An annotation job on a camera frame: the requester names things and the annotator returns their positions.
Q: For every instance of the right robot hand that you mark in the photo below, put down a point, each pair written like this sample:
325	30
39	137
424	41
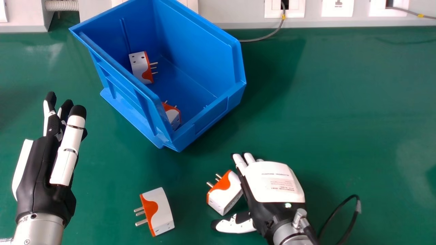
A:
272	190

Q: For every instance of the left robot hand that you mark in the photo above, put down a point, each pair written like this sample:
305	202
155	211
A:
41	170

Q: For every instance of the white-and-orange plug adapter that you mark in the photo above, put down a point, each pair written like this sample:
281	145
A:
172	115
143	67
157	211
223	194

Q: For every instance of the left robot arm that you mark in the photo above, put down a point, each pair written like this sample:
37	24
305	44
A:
35	229

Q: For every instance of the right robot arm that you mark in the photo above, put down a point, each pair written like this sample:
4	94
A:
293	231

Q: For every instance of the blue plastic bin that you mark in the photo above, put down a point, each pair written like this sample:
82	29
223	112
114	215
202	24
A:
163	68

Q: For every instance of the white wall socket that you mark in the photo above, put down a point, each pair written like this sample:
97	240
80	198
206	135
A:
337	7
388	7
284	8

